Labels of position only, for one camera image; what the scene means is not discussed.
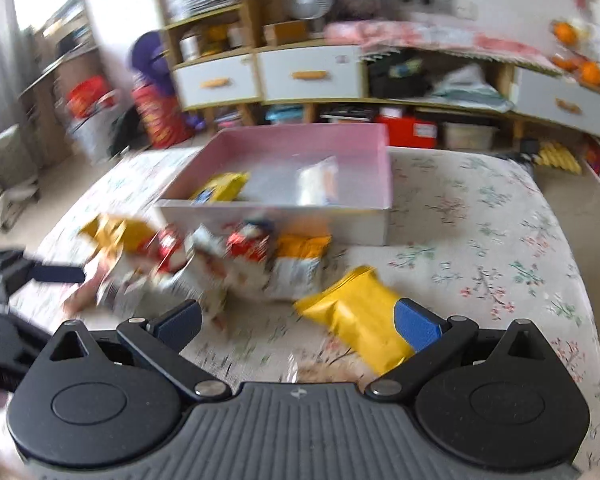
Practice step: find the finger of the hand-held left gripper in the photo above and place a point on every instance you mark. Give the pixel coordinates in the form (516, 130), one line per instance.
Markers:
(55, 275)

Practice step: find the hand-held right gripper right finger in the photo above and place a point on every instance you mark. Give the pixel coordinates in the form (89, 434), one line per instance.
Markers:
(415, 327)

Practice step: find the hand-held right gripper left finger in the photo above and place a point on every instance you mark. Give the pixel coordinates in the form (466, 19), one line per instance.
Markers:
(177, 325)

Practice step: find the pink white snack packet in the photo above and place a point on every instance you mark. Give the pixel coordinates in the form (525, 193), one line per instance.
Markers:
(195, 285)

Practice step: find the plain yellow snack packet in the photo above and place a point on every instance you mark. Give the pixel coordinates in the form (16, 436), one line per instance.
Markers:
(350, 315)

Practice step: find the gold snack packet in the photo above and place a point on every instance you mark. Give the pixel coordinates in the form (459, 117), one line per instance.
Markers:
(115, 237)

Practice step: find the small red white snack packet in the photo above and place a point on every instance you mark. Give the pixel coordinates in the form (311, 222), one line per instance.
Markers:
(172, 252)

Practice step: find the white yellow snack packet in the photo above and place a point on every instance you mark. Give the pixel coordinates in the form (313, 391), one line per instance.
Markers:
(300, 270)

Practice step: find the yellow blue snack packet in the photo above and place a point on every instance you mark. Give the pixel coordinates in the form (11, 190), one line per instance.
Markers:
(220, 187)

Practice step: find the pink storage box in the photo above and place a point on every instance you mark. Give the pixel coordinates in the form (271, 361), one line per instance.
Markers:
(305, 140)

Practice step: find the floral bed cover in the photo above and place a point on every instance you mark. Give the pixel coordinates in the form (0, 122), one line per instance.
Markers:
(480, 260)

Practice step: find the white chair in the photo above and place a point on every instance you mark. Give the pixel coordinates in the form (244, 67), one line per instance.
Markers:
(2, 170)

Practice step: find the white shopping bag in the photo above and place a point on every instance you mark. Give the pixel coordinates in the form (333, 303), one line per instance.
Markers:
(95, 132)

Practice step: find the black tilted panel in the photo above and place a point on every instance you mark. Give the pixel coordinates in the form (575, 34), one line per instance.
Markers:
(122, 132)

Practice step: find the clear white snack packet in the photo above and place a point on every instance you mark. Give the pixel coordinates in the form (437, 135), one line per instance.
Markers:
(317, 182)

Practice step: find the red bag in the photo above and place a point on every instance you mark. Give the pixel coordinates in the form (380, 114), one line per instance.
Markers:
(87, 97)

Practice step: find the red printed bucket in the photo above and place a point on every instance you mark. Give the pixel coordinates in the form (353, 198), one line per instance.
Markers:
(162, 117)

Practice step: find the red box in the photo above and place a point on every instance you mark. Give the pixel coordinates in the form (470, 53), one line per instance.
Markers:
(405, 132)

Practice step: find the clear storage box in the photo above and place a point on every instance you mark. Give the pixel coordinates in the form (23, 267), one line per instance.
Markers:
(467, 136)

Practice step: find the wooden desk shelf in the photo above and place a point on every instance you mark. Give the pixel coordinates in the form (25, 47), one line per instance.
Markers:
(70, 65)

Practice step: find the clear box pink contents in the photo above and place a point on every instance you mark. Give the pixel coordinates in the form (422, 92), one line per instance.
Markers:
(228, 117)

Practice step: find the black device on tripod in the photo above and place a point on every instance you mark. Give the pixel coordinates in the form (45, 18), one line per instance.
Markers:
(530, 146)

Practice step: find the yellow egg tray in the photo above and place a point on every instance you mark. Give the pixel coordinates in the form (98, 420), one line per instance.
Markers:
(557, 157)

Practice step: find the grey curtain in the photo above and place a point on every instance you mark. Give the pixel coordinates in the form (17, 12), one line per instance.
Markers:
(0, 60)

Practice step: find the clear box black lid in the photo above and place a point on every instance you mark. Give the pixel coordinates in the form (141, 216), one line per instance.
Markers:
(347, 113)

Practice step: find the low wooden cabinet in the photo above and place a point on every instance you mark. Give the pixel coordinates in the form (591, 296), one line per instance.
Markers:
(500, 115)

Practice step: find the purple round object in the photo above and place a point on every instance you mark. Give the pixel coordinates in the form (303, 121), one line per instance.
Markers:
(152, 62)

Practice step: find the clear box blue lid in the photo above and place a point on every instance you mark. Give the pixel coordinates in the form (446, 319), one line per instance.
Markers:
(286, 114)

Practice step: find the pile of white bags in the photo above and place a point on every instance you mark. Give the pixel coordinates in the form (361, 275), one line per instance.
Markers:
(470, 90)

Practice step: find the black bag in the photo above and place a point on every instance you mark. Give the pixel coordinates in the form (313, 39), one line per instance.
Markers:
(400, 77)

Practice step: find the pink floral cloth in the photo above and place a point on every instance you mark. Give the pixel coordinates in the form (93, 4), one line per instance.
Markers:
(430, 37)

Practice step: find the orange fruit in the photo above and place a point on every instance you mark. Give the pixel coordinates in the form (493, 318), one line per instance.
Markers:
(565, 32)
(591, 73)

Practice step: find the brown cardboard box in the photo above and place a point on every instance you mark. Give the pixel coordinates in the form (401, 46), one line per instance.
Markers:
(290, 33)

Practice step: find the tall wooden shelf cabinet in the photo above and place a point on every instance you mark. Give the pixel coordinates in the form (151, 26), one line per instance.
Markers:
(250, 10)

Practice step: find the white wall socket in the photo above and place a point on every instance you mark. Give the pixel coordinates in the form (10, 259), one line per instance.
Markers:
(466, 8)

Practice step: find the grey wall socket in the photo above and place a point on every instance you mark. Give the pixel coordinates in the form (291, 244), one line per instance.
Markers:
(425, 1)

